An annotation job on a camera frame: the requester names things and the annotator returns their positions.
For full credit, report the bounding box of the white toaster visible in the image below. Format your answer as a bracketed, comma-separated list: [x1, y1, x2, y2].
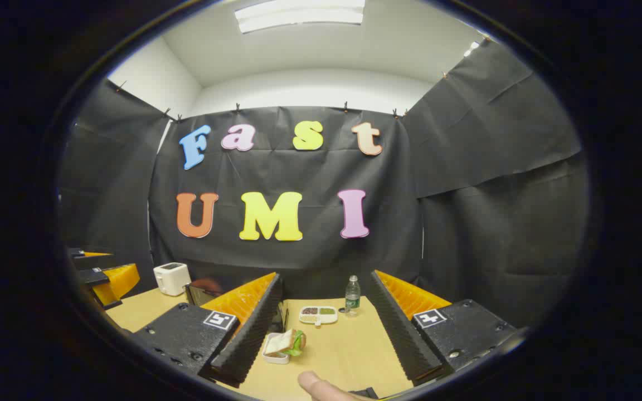
[153, 262, 192, 296]

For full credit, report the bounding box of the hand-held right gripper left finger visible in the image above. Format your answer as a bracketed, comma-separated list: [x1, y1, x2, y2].
[132, 272, 284, 389]

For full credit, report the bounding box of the white divided snack plate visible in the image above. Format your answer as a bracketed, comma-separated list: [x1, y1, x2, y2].
[299, 306, 338, 326]

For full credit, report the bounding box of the white plastic tray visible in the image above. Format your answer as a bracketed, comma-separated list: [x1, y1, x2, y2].
[261, 332, 294, 365]

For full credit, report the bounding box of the lettuce sandwich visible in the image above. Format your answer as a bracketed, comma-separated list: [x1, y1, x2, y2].
[267, 329, 307, 358]

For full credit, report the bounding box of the black electric oven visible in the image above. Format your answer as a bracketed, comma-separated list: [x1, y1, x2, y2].
[184, 277, 289, 334]

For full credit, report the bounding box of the clear water bottle green label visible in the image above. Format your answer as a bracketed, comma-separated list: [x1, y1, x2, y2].
[345, 275, 361, 317]

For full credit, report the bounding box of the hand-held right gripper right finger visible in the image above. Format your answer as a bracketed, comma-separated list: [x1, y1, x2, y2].
[367, 270, 518, 386]

